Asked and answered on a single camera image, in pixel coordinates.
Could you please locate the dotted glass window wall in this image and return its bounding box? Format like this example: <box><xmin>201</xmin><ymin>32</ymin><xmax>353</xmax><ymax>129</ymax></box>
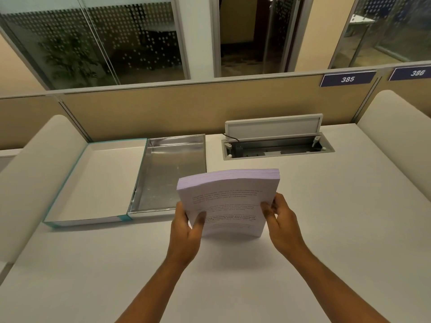
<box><xmin>0</xmin><ymin>0</ymin><xmax>191</xmax><ymax>91</ymax></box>
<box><xmin>328</xmin><ymin>0</ymin><xmax>431</xmax><ymax>70</ymax></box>

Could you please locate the person's left hand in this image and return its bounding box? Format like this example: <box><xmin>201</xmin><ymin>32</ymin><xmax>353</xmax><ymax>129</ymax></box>
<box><xmin>168</xmin><ymin>202</ymin><xmax>207</xmax><ymax>267</ymax></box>

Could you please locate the person's right hand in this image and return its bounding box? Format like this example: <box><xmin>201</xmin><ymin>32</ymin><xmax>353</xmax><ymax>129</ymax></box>
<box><xmin>260</xmin><ymin>192</ymin><xmax>308</xmax><ymax>258</ymax></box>

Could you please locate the person's left forearm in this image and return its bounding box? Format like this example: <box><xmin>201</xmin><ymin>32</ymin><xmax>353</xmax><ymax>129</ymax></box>
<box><xmin>114</xmin><ymin>255</ymin><xmax>200</xmax><ymax>323</ymax></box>

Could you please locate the white rounded desk side divider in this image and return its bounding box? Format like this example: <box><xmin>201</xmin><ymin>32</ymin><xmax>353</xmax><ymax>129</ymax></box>
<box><xmin>0</xmin><ymin>114</ymin><xmax>89</xmax><ymax>265</ymax></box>
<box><xmin>356</xmin><ymin>89</ymin><xmax>431</xmax><ymax>199</ymax></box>

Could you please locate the beige desk partition panel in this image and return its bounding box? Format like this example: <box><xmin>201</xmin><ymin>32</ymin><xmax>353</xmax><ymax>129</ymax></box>
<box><xmin>0</xmin><ymin>94</ymin><xmax>90</xmax><ymax>151</ymax></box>
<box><xmin>60</xmin><ymin>70</ymin><xmax>384</xmax><ymax>142</ymax></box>
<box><xmin>356</xmin><ymin>63</ymin><xmax>431</xmax><ymax>124</ymax></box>

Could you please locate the silver-lined box tray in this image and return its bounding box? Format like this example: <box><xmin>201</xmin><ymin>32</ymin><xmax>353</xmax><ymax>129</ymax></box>
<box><xmin>127</xmin><ymin>134</ymin><xmax>207</xmax><ymax>216</ymax></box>

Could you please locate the white box lid teal edge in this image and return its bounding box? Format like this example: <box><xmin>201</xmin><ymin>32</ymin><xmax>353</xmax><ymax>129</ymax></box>
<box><xmin>43</xmin><ymin>138</ymin><xmax>148</xmax><ymax>229</ymax></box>

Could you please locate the blue number sign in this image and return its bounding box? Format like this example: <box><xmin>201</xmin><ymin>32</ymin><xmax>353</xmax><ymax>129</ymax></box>
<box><xmin>320</xmin><ymin>71</ymin><xmax>377</xmax><ymax>88</ymax></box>
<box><xmin>388</xmin><ymin>66</ymin><xmax>431</xmax><ymax>82</ymax></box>

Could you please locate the person's right forearm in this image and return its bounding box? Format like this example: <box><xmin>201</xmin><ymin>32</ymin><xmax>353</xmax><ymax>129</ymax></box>
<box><xmin>282</xmin><ymin>243</ymin><xmax>392</xmax><ymax>323</ymax></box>

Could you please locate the green potted plant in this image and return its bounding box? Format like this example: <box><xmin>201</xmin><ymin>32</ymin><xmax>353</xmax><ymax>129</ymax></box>
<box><xmin>37</xmin><ymin>26</ymin><xmax>109</xmax><ymax>88</ymax></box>

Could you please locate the grey desk cable outlet box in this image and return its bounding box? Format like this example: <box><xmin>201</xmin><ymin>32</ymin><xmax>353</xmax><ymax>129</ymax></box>
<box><xmin>221</xmin><ymin>113</ymin><xmax>335</xmax><ymax>161</ymax></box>

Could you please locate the glass door with metal frame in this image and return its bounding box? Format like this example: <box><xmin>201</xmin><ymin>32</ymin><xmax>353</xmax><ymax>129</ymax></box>
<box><xmin>211</xmin><ymin>0</ymin><xmax>305</xmax><ymax>78</ymax></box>

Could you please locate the stack of printed paper sheets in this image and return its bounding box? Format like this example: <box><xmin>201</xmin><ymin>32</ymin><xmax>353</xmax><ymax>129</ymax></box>
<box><xmin>176</xmin><ymin>169</ymin><xmax>281</xmax><ymax>238</ymax></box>

